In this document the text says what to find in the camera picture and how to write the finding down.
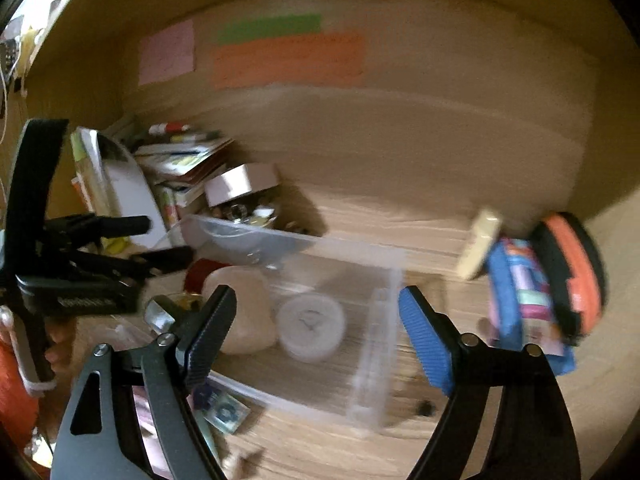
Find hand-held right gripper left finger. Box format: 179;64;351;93
50;284;238;480

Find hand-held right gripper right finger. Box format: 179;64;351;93
398;285;581;480

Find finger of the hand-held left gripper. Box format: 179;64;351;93
45;214;152;251
75;245;195;282

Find flower print tile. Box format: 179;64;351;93
192;385;251;435

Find clear plastic container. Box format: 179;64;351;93
170;214;406;433

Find wooden desktop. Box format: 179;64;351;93
40;180;636;480

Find person's left hand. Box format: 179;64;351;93
44;317;78;378

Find beige egg-shaped object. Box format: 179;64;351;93
202;265;278;356

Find red round object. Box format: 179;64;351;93
185;259;221;293

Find green orange booklet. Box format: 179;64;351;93
70;130;108;216

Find stack of books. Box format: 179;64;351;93
132;130;236;221

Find shiny metal trinkets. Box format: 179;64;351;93
220;200;278;227

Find white round roll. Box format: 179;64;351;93
275;294;348;363

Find blue patchwork pouch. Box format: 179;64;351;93
487;237;576;376

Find pale pink sheet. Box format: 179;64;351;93
131;385;171;478

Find red white marker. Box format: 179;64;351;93
149;121;193;136

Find white cardboard box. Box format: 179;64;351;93
204;162;280;208

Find cream lotion bottle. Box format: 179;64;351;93
457;208;503;281

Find orange black round case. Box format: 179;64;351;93
529;212;608;348

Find pink sticky note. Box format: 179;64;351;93
137;19;197;87

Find orange sticky note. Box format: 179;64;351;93
210;31;366;91

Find green sticky note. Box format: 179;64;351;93
217;12;323;46

